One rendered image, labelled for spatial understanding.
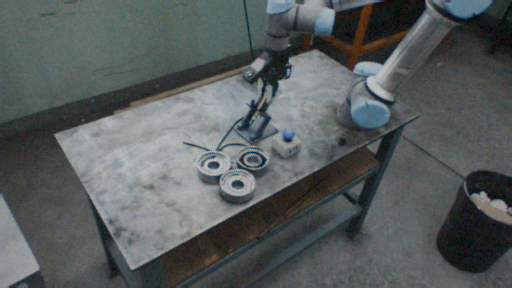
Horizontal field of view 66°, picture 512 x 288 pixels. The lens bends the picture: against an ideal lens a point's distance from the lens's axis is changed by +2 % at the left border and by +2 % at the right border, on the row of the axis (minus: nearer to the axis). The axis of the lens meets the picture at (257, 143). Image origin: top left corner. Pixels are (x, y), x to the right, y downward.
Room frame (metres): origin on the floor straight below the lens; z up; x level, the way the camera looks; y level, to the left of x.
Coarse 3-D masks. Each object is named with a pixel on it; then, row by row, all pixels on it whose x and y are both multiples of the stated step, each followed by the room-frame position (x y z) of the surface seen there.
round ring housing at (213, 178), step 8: (208, 152) 0.89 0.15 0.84; (216, 152) 0.90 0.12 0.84; (200, 160) 0.87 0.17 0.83; (208, 160) 0.87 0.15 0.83; (216, 160) 0.87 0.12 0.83; (224, 160) 0.88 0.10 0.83; (200, 168) 0.83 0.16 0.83; (208, 168) 0.86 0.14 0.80; (200, 176) 0.82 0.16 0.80; (208, 176) 0.80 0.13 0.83; (216, 176) 0.80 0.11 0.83
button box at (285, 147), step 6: (276, 138) 0.99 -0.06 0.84; (282, 138) 1.00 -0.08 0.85; (294, 138) 1.00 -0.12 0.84; (276, 144) 0.98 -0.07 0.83; (282, 144) 0.97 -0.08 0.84; (288, 144) 0.97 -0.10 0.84; (294, 144) 0.97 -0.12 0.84; (300, 144) 0.99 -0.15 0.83; (276, 150) 0.98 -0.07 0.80; (282, 150) 0.96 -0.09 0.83; (288, 150) 0.95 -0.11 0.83; (294, 150) 0.97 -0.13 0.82; (282, 156) 0.95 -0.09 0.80; (288, 156) 0.96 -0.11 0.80
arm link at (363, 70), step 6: (360, 66) 1.20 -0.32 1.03; (366, 66) 1.21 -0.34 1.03; (372, 66) 1.21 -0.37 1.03; (378, 66) 1.22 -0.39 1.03; (354, 72) 1.20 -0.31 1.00; (360, 72) 1.17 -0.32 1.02; (366, 72) 1.16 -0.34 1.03; (372, 72) 1.16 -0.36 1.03; (354, 78) 1.19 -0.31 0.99; (360, 78) 1.16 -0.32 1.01; (366, 78) 1.15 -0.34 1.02; (354, 84) 1.16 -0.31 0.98; (348, 90) 1.21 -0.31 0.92; (348, 96) 1.20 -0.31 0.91
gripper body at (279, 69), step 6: (264, 48) 1.10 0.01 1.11; (288, 48) 1.12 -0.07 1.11; (276, 54) 1.07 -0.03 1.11; (282, 54) 1.11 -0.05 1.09; (288, 54) 1.13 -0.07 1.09; (276, 60) 1.09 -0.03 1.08; (282, 60) 1.11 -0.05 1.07; (288, 60) 1.13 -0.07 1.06; (276, 66) 1.09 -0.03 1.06; (282, 66) 1.10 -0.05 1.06; (288, 66) 1.11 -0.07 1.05; (270, 72) 1.07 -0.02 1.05; (276, 72) 1.08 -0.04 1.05; (282, 72) 1.11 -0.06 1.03; (264, 78) 1.09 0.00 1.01; (270, 78) 1.07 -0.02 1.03; (276, 78) 1.07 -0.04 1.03; (282, 78) 1.11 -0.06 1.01
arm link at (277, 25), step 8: (272, 0) 1.09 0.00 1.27; (280, 0) 1.08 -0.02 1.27; (288, 0) 1.08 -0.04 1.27; (272, 8) 1.08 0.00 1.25; (280, 8) 1.07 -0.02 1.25; (288, 8) 1.08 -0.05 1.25; (272, 16) 1.08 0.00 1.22; (280, 16) 1.07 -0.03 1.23; (288, 16) 1.07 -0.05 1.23; (272, 24) 1.08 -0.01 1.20; (280, 24) 1.07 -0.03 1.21; (288, 24) 1.07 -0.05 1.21; (272, 32) 1.07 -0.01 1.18; (280, 32) 1.07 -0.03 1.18; (288, 32) 1.09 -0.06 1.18
